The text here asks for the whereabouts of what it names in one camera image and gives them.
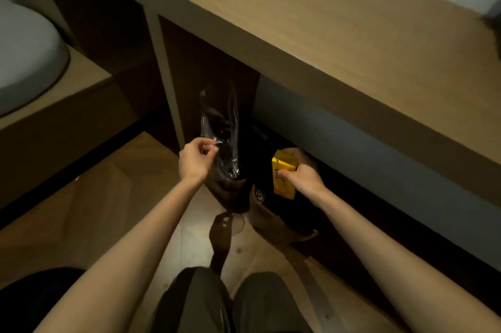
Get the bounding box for person's right hand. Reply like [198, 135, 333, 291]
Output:
[278, 147, 329, 204]

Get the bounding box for person's left hand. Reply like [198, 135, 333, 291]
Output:
[178, 137, 220, 185]

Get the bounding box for yellow juice carton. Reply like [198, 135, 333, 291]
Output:
[271, 150, 299, 201]

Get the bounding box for brown waste bin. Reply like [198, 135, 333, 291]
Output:
[204, 121, 321, 244]

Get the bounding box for person's right forearm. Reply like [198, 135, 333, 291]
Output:
[315, 187, 501, 333]

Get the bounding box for person's left forearm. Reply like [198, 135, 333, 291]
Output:
[35, 178, 204, 333]

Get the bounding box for dark trousers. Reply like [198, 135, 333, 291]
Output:
[150, 266, 314, 333]

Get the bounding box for wooden built-in desk unit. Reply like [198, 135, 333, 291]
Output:
[27, 0, 501, 306]

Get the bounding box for round grey seat cushion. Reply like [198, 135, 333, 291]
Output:
[0, 0, 71, 118]

